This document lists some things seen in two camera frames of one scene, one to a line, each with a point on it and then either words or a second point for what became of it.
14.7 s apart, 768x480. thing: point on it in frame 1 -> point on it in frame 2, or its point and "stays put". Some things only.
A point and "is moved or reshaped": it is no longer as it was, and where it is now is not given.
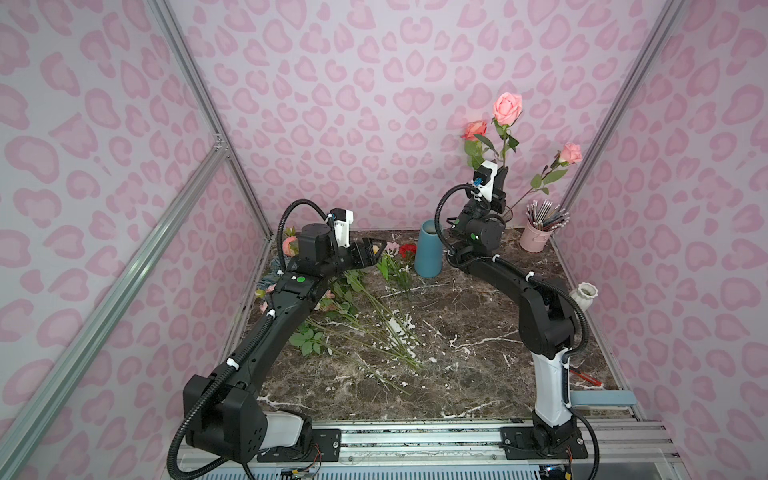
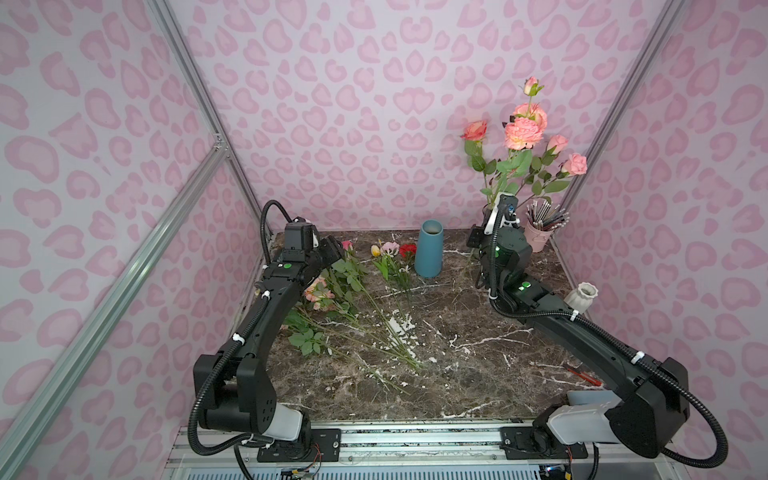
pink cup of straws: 542,220 stays put
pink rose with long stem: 507,107 -> 556,144
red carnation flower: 407,247 stays put
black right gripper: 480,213 -> 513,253
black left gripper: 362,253 -> 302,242
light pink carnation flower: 393,246 stays put
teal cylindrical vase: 430,251 stays put
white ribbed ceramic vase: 584,295 stays put
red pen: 587,377 stays put
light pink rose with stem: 569,154 is moved or reshaped
